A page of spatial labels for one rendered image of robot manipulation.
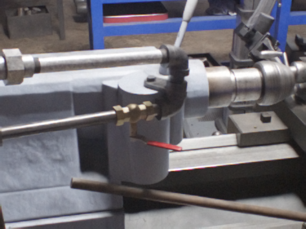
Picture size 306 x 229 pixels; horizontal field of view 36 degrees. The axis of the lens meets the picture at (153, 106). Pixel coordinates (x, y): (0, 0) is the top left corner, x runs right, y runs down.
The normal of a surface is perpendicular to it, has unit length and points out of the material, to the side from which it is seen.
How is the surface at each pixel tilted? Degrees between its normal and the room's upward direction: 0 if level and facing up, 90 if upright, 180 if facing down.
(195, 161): 0
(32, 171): 66
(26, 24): 90
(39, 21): 90
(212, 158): 0
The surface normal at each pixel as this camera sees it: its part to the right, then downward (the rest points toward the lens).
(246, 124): 0.00, -0.89
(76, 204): 0.16, -0.03
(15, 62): 0.47, -0.18
